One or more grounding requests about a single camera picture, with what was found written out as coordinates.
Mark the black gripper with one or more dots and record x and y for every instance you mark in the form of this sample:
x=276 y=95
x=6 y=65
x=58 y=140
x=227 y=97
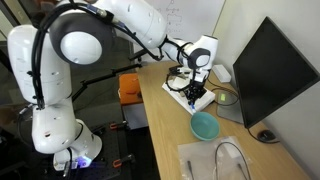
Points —
x=196 y=88

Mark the blue capped marker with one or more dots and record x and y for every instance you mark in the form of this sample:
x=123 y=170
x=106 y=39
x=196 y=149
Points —
x=192 y=107

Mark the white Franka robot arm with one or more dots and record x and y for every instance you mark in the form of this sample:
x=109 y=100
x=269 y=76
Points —
x=80 y=66

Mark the teal blue bowl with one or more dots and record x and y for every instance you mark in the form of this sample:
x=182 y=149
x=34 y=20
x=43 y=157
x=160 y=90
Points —
x=204 y=126

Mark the green sticky note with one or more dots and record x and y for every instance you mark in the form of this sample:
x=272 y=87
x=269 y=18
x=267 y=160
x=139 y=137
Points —
x=222 y=97

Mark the silver monitor stand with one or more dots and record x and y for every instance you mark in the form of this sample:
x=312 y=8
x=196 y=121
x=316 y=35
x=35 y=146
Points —
x=230 y=108

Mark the orange box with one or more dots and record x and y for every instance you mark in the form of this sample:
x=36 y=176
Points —
x=130 y=88

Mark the clear plastic bag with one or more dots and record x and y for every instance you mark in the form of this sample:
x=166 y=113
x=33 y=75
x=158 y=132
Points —
x=213 y=160

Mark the white whiteboard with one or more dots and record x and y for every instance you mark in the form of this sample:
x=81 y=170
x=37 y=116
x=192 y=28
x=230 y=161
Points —
x=186 y=20

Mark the black computer monitor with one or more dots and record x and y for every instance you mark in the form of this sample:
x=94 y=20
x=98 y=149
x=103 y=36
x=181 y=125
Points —
x=270 y=76

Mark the black breadboard table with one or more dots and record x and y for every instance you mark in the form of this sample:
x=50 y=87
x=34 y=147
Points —
x=113 y=150

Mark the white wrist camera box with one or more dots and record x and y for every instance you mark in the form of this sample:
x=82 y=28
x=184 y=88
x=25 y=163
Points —
x=200 y=76

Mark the black camera stand rod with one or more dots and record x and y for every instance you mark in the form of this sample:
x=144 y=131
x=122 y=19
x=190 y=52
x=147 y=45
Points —
x=103 y=78

